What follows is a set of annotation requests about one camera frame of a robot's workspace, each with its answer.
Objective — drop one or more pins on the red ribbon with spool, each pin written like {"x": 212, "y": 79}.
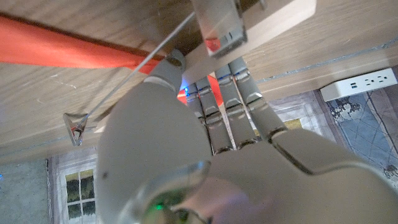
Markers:
{"x": 46, "y": 49}

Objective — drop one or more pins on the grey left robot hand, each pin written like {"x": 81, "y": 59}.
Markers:
{"x": 174, "y": 143}

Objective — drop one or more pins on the white power strip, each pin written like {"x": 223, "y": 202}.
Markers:
{"x": 357, "y": 85}

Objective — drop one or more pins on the wooden clip hanger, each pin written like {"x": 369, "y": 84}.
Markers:
{"x": 273, "y": 23}

